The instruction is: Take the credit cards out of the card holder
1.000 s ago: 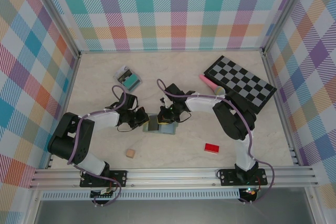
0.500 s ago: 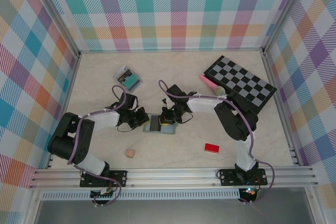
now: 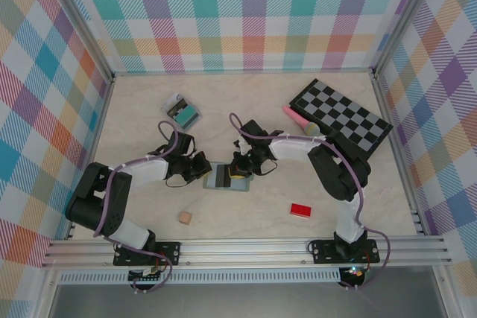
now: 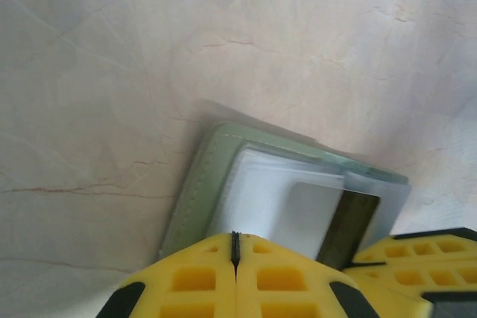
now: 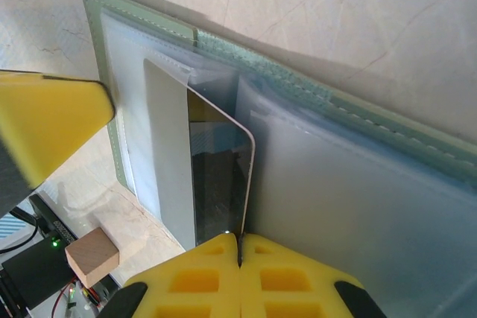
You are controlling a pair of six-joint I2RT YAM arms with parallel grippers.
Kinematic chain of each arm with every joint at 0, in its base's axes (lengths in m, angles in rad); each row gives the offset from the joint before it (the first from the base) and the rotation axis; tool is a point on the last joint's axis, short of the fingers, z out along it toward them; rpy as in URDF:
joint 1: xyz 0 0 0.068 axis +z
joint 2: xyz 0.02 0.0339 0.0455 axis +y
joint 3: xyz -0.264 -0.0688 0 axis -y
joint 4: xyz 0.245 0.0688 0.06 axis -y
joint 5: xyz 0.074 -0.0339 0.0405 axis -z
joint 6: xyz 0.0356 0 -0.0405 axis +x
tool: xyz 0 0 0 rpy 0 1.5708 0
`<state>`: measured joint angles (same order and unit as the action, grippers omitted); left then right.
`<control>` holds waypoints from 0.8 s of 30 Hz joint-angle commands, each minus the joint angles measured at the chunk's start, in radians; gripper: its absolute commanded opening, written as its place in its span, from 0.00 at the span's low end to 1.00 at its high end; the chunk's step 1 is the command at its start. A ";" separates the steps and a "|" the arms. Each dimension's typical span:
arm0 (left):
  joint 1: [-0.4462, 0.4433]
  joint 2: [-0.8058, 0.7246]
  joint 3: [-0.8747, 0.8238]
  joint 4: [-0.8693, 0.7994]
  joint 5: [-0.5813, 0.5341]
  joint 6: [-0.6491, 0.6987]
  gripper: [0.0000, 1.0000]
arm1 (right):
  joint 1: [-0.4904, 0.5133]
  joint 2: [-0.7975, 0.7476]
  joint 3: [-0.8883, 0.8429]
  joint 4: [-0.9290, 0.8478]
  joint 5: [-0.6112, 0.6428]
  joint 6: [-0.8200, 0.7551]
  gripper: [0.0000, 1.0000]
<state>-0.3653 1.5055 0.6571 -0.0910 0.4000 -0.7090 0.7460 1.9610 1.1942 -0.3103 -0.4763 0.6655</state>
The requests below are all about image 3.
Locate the black striped card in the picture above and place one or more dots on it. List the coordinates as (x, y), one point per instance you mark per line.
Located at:
(223, 176)

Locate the grey-green card holder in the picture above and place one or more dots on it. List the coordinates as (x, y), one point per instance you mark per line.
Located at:
(238, 185)

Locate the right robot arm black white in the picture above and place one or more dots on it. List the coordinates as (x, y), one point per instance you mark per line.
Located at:
(335, 173)

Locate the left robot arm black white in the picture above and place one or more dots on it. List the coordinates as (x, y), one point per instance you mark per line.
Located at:
(93, 199)

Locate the teal card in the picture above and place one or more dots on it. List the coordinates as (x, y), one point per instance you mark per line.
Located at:
(186, 117)

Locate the clear plastic tray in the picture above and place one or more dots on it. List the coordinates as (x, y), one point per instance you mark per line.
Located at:
(195, 121)

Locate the small wooden cube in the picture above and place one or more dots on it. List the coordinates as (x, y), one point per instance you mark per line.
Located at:
(185, 218)

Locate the pink toy microphone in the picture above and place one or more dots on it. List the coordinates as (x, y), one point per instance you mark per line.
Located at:
(294, 115)

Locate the red block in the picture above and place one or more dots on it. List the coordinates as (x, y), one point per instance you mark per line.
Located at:
(301, 210)

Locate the black grey chessboard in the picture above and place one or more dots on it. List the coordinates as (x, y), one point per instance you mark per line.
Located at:
(335, 102)

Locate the small circuit board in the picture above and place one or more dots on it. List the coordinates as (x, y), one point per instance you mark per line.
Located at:
(356, 272)
(147, 275)

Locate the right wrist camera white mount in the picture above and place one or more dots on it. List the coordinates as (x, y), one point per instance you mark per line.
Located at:
(242, 145)

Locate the aluminium mounting rail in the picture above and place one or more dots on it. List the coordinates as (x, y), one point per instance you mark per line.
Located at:
(242, 251)

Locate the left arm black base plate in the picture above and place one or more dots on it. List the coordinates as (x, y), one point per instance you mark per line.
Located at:
(167, 252)

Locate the aluminium frame side rail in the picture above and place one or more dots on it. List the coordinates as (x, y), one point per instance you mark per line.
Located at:
(387, 117)
(104, 105)

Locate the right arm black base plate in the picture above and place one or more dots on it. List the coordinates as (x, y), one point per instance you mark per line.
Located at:
(324, 252)

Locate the aluminium frame post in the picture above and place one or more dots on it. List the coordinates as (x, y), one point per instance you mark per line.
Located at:
(404, 20)
(78, 24)

